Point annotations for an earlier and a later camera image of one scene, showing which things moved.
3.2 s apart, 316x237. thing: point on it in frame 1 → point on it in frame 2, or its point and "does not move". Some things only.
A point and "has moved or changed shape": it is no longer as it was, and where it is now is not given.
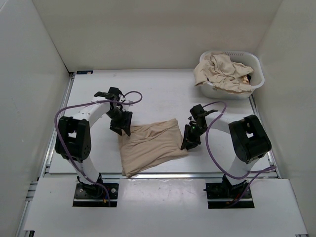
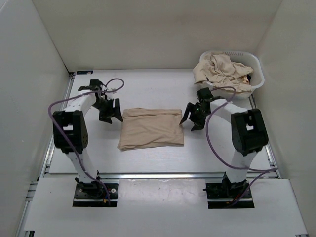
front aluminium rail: (268, 175) does not move
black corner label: (84, 72) does not move
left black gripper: (125, 125) → (116, 110)
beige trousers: (149, 145) has moved or changed shape
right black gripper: (188, 140) → (198, 124)
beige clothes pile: (226, 75) does not move
